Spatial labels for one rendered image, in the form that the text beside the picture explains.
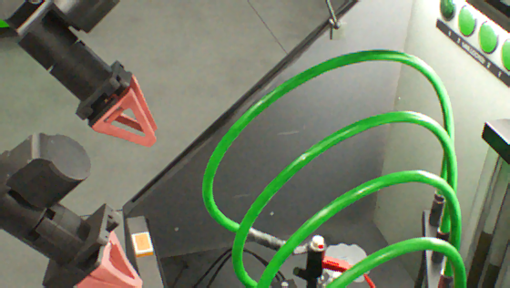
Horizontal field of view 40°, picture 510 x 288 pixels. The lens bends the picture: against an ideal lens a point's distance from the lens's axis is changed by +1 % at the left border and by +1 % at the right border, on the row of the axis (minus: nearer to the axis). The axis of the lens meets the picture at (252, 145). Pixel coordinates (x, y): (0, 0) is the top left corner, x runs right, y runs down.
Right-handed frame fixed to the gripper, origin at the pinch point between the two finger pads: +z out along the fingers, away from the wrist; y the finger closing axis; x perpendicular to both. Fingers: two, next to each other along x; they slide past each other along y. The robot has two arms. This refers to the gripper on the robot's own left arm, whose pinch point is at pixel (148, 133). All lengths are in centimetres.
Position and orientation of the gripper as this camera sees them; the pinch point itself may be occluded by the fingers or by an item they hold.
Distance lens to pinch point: 92.9
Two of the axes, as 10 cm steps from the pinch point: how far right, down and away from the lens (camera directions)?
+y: -1.1, -3.4, 9.3
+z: 6.8, 6.6, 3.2
